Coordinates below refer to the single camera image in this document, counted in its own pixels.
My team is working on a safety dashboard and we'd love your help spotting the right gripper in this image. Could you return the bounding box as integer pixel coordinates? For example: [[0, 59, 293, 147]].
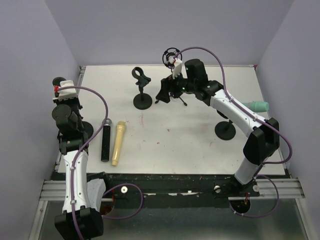
[[155, 68, 196, 104]]

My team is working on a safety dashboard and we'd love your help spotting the round base microphone stand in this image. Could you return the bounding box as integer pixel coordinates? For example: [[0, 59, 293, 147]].
[[131, 66, 153, 110]]

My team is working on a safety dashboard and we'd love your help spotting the black tripod microphone stand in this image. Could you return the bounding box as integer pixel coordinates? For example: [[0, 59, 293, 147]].
[[155, 47, 188, 107]]

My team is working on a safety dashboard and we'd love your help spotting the gold microphone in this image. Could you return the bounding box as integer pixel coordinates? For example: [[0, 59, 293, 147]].
[[111, 121, 126, 167]]

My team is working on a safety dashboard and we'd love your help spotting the black glitter microphone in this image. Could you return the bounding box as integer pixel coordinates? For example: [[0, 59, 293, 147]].
[[100, 118, 112, 162]]

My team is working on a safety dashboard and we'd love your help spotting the small black microphone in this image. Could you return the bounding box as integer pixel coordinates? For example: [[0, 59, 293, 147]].
[[52, 76, 66, 87]]

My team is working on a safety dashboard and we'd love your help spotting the edge microphone stand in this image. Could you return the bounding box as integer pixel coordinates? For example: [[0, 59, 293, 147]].
[[82, 121, 94, 138]]

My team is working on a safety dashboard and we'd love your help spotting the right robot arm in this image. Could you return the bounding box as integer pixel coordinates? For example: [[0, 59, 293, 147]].
[[155, 57, 280, 196]]

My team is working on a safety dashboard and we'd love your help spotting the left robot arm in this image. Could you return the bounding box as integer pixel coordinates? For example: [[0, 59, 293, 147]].
[[51, 97, 103, 240]]

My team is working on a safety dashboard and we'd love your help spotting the right round base stand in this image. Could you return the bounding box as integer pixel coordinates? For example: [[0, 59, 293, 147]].
[[214, 110, 236, 141]]

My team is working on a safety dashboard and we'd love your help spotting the teal microphone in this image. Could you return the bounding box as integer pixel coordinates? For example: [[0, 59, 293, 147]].
[[242, 101, 270, 113]]

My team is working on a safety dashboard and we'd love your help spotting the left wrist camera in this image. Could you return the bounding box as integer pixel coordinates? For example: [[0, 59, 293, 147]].
[[53, 80, 78, 100]]

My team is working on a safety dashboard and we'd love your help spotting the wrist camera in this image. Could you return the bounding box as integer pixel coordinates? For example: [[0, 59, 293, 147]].
[[168, 57, 183, 79], [53, 80, 78, 100]]

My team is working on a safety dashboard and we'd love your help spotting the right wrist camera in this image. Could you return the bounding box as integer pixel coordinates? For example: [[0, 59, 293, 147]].
[[168, 57, 183, 79]]

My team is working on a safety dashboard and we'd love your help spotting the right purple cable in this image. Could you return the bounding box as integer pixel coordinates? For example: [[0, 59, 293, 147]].
[[171, 46, 293, 218]]

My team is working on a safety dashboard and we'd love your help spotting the purple cable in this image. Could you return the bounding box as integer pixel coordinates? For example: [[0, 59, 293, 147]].
[[171, 46, 293, 218], [57, 86, 145, 240]]

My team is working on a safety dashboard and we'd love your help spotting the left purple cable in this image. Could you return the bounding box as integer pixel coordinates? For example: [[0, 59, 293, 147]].
[[57, 86, 145, 240]]

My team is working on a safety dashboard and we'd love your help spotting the black mounting rail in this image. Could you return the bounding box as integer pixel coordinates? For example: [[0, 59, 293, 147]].
[[59, 172, 260, 213]]

